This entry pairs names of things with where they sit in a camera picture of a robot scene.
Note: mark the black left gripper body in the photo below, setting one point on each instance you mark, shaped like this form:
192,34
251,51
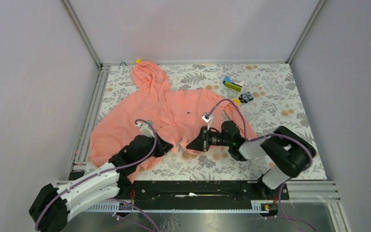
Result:
150,147

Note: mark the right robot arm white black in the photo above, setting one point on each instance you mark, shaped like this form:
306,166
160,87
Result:
289,152

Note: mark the blue green white box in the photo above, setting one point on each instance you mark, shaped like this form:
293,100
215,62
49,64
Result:
237,86

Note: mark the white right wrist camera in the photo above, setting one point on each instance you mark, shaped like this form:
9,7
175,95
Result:
208,118

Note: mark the white slotted cable duct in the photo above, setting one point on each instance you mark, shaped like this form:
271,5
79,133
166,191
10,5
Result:
188,207

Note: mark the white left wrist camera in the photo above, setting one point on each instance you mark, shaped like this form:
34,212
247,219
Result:
145,129

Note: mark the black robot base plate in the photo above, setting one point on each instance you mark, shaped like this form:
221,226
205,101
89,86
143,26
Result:
157,192

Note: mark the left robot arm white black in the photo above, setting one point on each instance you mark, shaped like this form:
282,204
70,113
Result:
55,206

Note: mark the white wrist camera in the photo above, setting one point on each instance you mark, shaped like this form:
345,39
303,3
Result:
145,129
208,118

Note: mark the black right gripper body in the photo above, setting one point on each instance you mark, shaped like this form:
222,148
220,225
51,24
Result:
213,138

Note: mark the small yellow round object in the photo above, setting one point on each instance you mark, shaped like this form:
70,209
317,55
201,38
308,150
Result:
237,102

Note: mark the black blue patterned toy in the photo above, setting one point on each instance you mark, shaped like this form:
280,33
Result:
245,97

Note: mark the salmon pink hooded jacket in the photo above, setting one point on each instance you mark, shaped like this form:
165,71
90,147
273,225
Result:
174,98

